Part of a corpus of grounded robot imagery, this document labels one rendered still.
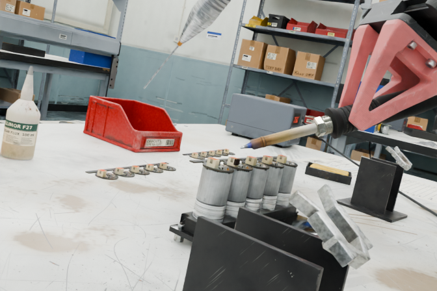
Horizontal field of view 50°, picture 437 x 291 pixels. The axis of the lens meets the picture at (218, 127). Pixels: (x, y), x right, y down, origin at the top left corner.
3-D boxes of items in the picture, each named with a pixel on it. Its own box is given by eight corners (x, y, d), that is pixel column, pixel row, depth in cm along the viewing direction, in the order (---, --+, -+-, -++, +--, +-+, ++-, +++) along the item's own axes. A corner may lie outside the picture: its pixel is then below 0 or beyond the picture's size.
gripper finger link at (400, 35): (334, 101, 33) (419, -5, 33) (300, 93, 40) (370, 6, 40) (401, 158, 34) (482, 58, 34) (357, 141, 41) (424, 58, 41)
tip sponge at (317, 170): (349, 179, 81) (351, 171, 81) (350, 185, 76) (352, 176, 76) (306, 169, 83) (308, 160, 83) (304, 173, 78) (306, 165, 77)
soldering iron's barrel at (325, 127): (255, 156, 35) (335, 134, 36) (251, 136, 35) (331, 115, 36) (251, 152, 37) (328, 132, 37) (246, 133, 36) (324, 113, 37)
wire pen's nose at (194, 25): (179, 47, 20) (201, 21, 20) (167, 30, 21) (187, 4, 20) (195, 51, 21) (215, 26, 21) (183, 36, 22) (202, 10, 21)
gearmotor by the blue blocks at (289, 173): (290, 214, 46) (302, 164, 46) (278, 217, 44) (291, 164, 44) (269, 205, 48) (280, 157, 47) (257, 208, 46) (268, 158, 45)
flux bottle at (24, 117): (-7, 154, 50) (7, 62, 49) (13, 150, 53) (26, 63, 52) (21, 162, 49) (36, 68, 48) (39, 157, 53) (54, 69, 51)
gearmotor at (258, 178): (262, 221, 42) (274, 165, 41) (247, 225, 40) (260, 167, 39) (239, 212, 43) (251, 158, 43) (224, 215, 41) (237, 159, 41)
